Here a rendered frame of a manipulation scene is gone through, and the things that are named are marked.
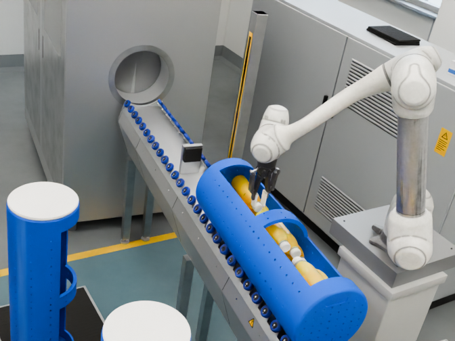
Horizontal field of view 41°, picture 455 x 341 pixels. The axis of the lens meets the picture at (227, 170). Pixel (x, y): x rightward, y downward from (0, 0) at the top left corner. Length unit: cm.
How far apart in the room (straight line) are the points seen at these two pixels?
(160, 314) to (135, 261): 189
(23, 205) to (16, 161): 241
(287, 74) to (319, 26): 47
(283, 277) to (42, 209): 101
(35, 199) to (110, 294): 125
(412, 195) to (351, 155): 185
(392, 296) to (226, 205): 73
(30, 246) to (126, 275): 136
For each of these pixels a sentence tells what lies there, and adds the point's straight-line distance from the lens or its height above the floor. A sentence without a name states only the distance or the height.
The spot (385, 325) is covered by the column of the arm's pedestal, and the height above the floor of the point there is 81.
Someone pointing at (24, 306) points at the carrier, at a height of 58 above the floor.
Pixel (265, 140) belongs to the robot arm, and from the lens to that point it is 216.
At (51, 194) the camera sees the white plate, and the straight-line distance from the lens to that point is 263.
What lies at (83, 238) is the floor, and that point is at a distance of 412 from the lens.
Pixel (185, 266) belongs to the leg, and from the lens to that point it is 300.
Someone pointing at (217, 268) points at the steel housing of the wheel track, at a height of 88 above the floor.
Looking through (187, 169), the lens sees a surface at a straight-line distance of 305.
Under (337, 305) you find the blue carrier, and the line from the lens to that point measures 205.
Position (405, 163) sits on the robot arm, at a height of 156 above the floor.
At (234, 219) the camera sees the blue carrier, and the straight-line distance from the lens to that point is 234.
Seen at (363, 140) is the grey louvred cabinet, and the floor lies 88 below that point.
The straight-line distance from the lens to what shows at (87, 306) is 341.
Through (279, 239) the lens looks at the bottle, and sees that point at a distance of 227.
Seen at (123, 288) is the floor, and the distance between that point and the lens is 375.
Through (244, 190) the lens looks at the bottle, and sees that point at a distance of 259.
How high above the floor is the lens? 245
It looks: 29 degrees down
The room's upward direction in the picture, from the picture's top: 10 degrees clockwise
